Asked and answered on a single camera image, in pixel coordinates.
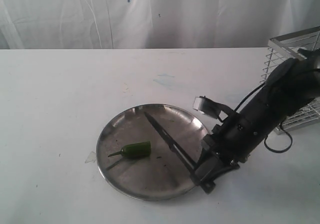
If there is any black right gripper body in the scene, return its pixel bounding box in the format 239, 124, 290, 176
201, 103, 283, 165

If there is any black handled knife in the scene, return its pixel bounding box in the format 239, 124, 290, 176
144, 112, 201, 186

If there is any green chili pepper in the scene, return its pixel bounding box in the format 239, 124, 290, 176
108, 141, 152, 158

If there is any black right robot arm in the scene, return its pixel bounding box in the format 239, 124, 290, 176
190, 49, 320, 193

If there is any round steel plate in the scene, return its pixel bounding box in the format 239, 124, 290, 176
96, 104, 208, 201

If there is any white backdrop curtain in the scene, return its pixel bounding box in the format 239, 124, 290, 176
0, 0, 320, 49

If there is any wire metal utensil rack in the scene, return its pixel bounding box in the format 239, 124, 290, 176
261, 26, 320, 132

